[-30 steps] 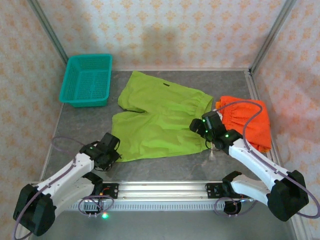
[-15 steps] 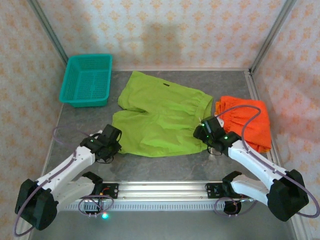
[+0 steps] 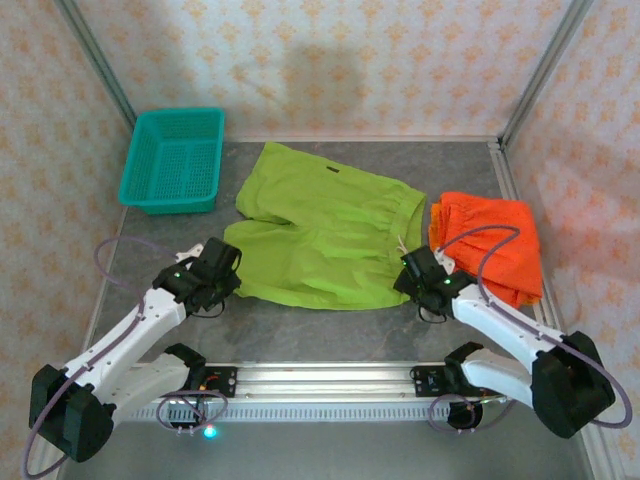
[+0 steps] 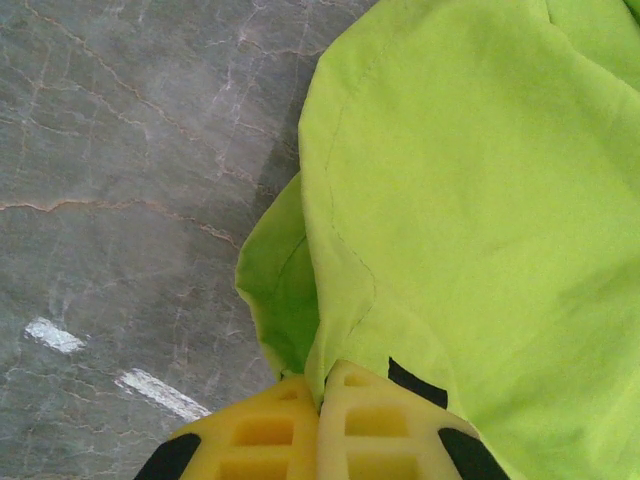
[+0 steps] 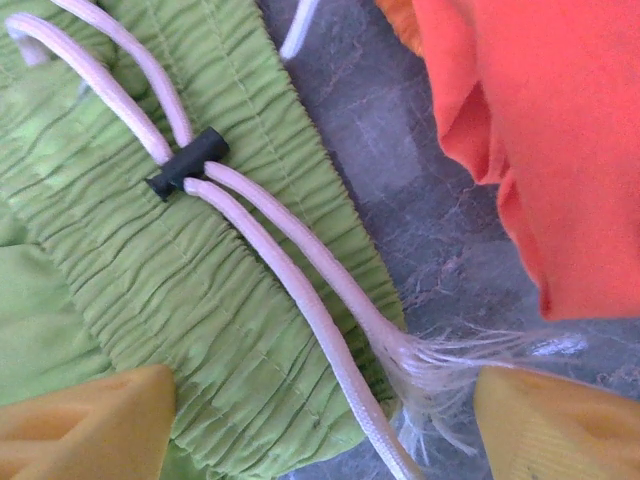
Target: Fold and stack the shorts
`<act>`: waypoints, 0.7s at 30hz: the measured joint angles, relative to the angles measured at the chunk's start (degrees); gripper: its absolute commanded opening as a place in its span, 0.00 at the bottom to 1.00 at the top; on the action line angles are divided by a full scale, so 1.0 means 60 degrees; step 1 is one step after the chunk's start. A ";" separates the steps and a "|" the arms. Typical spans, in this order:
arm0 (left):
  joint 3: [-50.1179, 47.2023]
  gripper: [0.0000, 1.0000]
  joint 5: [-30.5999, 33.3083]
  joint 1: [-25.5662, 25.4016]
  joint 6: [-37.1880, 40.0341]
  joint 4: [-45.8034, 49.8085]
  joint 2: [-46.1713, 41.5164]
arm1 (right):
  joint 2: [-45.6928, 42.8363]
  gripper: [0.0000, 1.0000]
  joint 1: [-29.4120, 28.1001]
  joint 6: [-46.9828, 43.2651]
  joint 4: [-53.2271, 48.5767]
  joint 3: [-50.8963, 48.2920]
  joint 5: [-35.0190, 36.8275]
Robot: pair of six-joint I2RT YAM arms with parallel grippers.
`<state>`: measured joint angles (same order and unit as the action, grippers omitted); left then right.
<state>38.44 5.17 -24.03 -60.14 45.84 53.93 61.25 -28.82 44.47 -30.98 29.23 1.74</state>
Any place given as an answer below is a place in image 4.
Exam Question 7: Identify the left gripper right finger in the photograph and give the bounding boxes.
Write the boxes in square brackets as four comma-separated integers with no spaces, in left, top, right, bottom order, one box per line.
[315,358,512,480]

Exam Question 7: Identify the lime green shorts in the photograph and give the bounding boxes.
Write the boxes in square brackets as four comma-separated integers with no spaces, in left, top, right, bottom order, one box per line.
[234,0,640,480]

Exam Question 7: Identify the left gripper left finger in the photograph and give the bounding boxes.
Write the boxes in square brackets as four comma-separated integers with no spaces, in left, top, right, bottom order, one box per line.
[133,374,321,480]

